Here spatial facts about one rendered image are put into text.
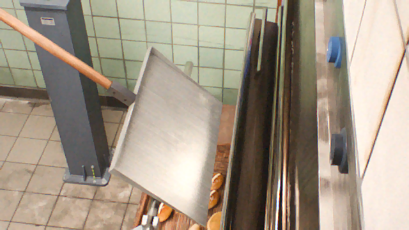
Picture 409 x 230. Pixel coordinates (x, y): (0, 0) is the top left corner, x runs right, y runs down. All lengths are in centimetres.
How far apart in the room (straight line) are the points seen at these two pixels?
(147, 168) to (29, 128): 203
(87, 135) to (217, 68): 88
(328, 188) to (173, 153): 105
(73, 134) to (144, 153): 132
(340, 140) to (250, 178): 79
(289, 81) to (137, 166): 64
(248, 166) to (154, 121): 47
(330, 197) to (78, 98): 212
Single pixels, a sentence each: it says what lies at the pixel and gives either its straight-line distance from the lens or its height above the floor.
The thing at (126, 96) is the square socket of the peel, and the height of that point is 134.
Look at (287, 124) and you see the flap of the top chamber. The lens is 101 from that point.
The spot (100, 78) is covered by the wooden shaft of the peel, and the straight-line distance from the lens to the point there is 163.
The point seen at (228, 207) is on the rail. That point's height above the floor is 144.
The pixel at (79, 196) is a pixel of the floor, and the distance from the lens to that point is 312.
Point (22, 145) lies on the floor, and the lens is 346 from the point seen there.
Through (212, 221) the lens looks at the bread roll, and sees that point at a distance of 217.
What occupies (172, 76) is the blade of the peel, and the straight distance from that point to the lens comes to 189.
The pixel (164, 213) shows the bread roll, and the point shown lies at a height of 64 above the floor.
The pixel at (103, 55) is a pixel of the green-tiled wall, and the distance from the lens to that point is 330.
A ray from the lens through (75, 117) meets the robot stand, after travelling 280.
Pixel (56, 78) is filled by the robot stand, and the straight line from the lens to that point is 265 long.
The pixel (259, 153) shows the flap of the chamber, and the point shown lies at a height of 140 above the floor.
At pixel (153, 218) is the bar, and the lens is 155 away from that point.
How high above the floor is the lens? 245
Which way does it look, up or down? 44 degrees down
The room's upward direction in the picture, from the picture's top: 2 degrees clockwise
